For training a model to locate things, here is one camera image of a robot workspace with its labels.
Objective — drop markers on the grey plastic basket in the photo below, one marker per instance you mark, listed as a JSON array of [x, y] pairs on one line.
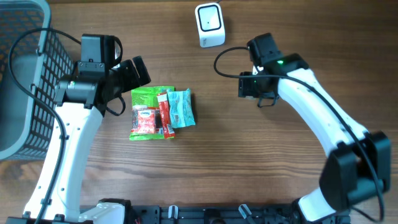
[[38, 59]]

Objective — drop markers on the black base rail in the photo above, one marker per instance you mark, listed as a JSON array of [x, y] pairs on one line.
[[270, 214]]

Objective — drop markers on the pale green wipes packet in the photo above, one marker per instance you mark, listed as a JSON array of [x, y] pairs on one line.
[[181, 113]]

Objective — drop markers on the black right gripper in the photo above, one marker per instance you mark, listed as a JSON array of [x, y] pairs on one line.
[[246, 89]]

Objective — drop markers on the red tube packet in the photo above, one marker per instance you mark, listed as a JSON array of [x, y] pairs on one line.
[[165, 116]]

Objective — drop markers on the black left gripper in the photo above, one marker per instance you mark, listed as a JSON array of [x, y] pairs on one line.
[[133, 79]]

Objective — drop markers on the white barcode scanner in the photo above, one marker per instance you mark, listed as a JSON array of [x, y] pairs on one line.
[[210, 24]]

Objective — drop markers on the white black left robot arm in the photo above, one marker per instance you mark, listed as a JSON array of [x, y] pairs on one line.
[[81, 104]]

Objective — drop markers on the green snack bag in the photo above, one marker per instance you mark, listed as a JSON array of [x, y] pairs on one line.
[[146, 98]]

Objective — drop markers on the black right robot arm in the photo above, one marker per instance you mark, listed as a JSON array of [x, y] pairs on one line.
[[358, 163]]

